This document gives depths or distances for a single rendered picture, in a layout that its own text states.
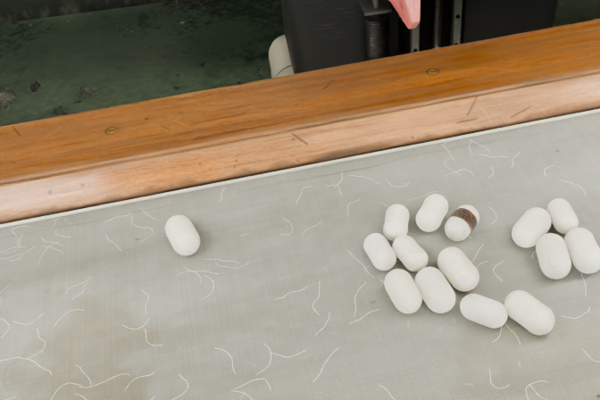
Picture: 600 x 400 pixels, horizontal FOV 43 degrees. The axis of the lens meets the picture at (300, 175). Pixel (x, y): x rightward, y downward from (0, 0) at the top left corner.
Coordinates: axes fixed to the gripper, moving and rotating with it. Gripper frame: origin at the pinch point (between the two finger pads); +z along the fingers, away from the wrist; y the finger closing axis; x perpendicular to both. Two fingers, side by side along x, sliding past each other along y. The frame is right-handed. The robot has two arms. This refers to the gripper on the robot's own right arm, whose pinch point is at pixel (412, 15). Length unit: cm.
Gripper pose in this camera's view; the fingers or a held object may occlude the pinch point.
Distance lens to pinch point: 62.0
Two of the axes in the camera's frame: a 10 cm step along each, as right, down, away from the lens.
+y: 9.7, -1.9, 1.1
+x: -0.8, 1.9, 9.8
